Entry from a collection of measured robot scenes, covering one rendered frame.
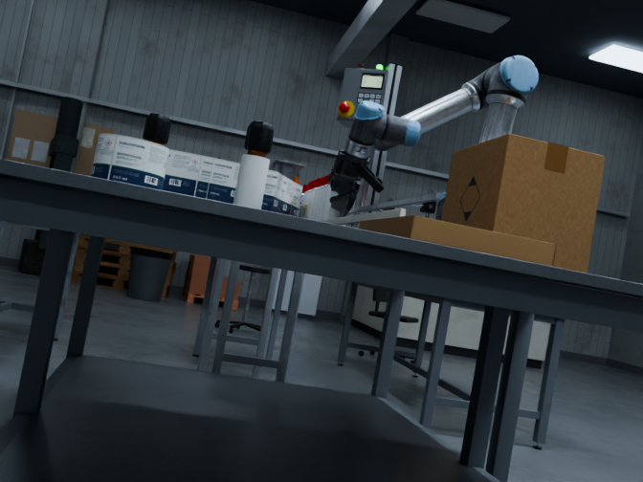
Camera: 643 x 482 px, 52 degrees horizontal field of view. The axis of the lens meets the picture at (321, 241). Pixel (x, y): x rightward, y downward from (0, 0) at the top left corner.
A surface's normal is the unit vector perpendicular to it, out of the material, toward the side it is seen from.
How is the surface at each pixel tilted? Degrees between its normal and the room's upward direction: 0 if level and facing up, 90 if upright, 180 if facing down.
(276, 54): 90
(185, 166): 90
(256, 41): 90
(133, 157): 90
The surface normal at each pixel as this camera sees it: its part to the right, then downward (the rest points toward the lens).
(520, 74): 0.26, -0.13
